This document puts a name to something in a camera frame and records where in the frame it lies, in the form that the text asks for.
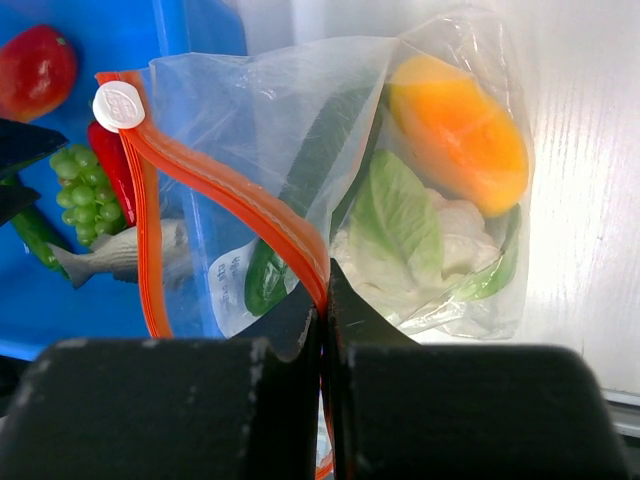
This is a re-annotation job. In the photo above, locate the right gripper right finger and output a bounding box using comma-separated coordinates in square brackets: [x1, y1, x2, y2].
[322, 265, 632, 479]

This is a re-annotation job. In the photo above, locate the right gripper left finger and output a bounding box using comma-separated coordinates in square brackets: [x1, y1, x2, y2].
[1, 287, 320, 479]

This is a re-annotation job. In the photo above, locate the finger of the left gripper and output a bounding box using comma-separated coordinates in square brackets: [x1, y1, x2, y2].
[1, 119, 68, 178]
[0, 185, 40, 225]

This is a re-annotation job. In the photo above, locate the green grape bunch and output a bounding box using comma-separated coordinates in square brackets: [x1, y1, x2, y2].
[49, 144, 127, 247]

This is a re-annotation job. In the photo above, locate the red orange mango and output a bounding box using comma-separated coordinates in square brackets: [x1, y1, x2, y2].
[1, 25, 78, 123]

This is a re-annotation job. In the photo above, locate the red chili pepper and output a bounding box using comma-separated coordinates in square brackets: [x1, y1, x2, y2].
[87, 121, 137, 227]

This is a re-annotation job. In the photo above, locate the grey toy fish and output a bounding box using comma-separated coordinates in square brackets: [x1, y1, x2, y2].
[47, 219, 193, 289]

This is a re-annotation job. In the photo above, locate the white cauliflower with leaves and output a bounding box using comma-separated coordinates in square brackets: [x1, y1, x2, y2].
[330, 150, 520, 325]

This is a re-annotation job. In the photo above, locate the clear zip top bag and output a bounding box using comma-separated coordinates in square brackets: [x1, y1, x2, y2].
[93, 5, 534, 340]

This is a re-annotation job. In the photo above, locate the yellow orange mango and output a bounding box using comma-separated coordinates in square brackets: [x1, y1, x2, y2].
[389, 55, 530, 217]

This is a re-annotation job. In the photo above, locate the small green chili pepper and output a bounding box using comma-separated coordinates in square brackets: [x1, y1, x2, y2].
[1, 175, 70, 278]

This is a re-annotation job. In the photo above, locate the blue plastic bin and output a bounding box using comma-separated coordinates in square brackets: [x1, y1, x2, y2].
[1, 1, 246, 360]

